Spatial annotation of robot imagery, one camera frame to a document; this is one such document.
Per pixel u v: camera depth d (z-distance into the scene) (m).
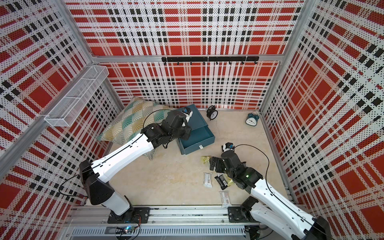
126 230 0.69
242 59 0.90
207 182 0.84
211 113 1.11
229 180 0.83
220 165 0.69
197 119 0.87
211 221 0.73
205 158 0.91
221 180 0.84
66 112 0.69
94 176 0.41
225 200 0.78
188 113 0.65
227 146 0.70
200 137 0.82
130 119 0.94
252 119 1.08
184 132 0.68
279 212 0.45
